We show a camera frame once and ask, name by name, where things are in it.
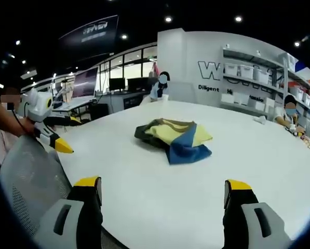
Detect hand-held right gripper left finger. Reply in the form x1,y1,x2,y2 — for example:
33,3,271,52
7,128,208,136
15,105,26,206
34,176,104,249

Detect black computer monitor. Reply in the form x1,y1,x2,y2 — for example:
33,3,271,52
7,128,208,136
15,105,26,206
127,77,151,92
109,77,126,92

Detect person's pink clothing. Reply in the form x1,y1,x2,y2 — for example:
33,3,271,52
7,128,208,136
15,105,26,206
0,126,20,165

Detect dark hanging banner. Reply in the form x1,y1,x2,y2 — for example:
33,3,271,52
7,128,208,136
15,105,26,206
58,15,119,54

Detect row of white storage boxes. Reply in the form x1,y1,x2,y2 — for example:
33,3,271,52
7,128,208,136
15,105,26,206
223,63,271,85

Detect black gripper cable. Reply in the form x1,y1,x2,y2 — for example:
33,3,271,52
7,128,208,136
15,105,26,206
10,103,41,142

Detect yellow blue olive garment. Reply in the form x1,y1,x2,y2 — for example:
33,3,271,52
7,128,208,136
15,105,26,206
133,118,213,165

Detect small items on table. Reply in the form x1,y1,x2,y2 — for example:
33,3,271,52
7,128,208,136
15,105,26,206
287,123,310,153

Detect white metal shelving unit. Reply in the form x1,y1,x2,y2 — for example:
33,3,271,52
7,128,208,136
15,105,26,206
221,44,310,128

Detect large display screen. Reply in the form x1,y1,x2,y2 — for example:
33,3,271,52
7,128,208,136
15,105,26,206
72,66,99,99

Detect grey mesh office chair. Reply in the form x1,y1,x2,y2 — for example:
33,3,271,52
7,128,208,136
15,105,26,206
0,134,75,244

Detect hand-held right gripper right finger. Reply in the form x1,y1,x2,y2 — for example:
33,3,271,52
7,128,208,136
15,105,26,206
222,178,293,249

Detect white crumpled cloth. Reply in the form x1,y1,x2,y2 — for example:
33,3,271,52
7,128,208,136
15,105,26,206
252,115,267,126

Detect grey work desk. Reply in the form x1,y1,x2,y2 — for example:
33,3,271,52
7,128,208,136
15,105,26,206
52,95,98,116

